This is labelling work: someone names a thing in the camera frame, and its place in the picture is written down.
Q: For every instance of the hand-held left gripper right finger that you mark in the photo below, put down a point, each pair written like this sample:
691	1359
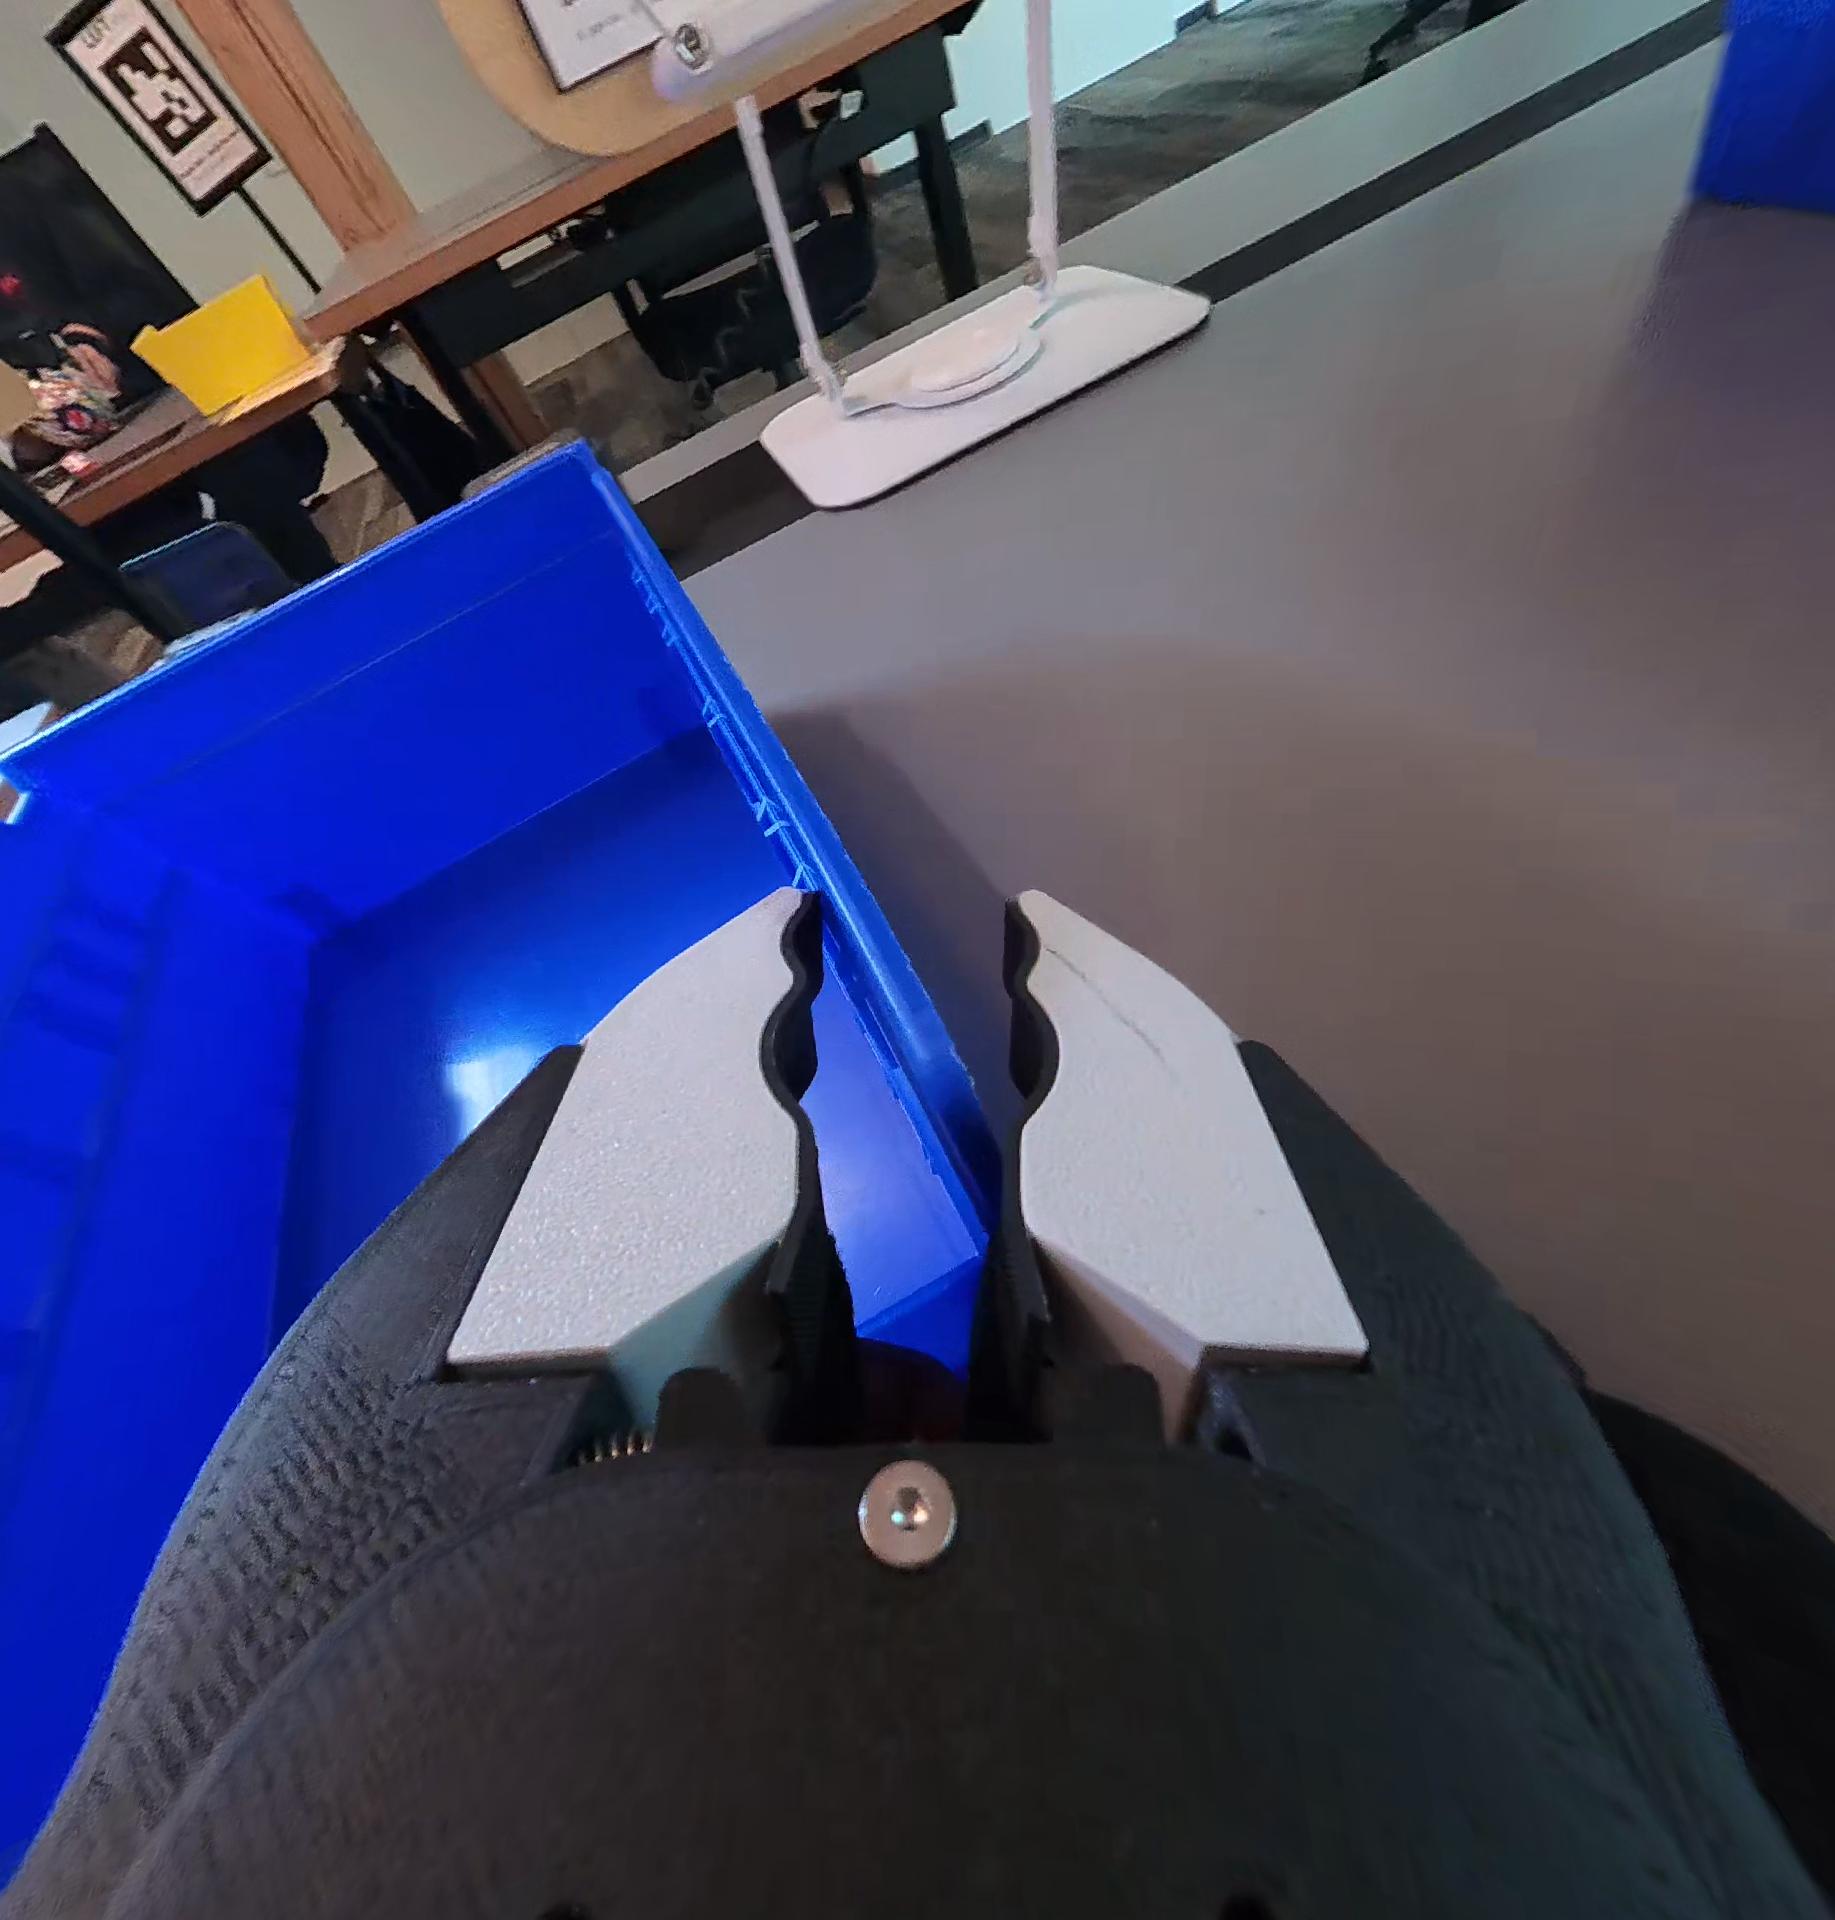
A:
1188	1201

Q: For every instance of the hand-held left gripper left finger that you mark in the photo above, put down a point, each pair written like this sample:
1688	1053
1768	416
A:
633	1201

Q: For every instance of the blue plastic bin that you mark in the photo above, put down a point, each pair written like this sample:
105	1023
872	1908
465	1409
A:
1788	105
407	781

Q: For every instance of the person's left hand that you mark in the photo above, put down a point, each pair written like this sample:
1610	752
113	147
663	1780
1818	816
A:
918	1388

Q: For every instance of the grey power adapter box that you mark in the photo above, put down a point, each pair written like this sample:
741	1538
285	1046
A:
205	579

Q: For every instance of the wooden instruction board stand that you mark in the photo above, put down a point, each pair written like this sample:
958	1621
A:
888	450

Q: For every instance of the long wooden table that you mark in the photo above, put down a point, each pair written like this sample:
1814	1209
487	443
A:
183	434

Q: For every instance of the black office chair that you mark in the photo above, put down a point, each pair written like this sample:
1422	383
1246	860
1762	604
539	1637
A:
739	314

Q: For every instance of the yellow plastic bin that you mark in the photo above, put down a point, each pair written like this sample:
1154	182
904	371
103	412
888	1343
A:
227	345

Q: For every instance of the wood edged table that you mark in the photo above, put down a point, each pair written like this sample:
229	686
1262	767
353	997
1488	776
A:
453	241

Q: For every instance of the black and white marker sign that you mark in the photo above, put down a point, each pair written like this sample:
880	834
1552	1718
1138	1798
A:
167	91

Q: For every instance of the wooden post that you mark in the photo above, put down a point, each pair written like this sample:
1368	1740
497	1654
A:
317	135

